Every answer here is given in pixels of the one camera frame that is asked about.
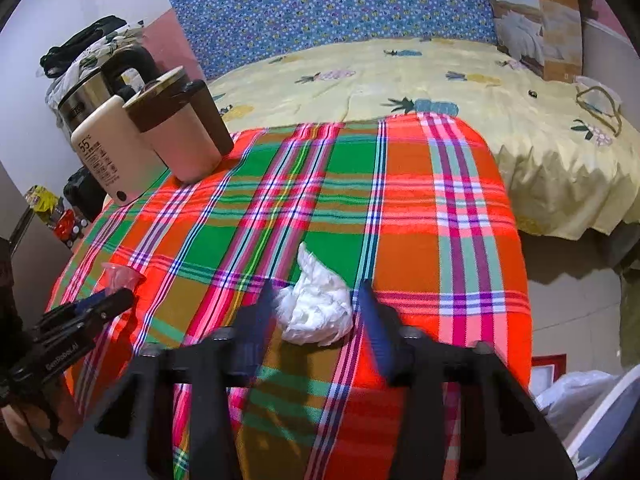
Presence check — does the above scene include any white radiator panel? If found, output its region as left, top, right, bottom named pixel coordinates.
left=582, top=20, right=639, bottom=122

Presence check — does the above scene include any blue patterned headboard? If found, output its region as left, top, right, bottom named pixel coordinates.
left=169, top=0, right=497, bottom=79

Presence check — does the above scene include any left hand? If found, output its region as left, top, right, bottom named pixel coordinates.
left=1, top=387, right=82, bottom=458

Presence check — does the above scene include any pineapple print pillow pile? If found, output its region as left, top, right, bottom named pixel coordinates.
left=41, top=24, right=145, bottom=112

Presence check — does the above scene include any clear plastic cup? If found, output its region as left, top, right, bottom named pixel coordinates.
left=102, top=262, right=145, bottom=295

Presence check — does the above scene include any black bag on pile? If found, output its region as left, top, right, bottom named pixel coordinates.
left=39, top=15, right=127, bottom=79

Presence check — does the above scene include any rope handle bag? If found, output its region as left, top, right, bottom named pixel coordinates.
left=575, top=76, right=623, bottom=136

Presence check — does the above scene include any red green plaid tablecloth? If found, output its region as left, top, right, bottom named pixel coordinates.
left=51, top=113, right=532, bottom=479

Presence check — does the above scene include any pink brown lidded mug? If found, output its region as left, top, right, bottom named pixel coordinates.
left=124, top=66, right=234, bottom=183

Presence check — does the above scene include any white tissue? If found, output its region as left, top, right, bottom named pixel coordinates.
left=274, top=243, right=354, bottom=347

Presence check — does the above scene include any stainless steel electric kettle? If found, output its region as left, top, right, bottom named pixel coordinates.
left=58, top=46, right=160, bottom=133

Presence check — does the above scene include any cardboard quilt box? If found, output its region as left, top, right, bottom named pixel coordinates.
left=489, top=0, right=582, bottom=84

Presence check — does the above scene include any beige thermos box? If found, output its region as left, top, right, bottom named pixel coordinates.
left=70, top=96, right=167, bottom=206

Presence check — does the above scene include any white trash bin with liner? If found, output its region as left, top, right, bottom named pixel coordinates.
left=535, top=366, right=639, bottom=479

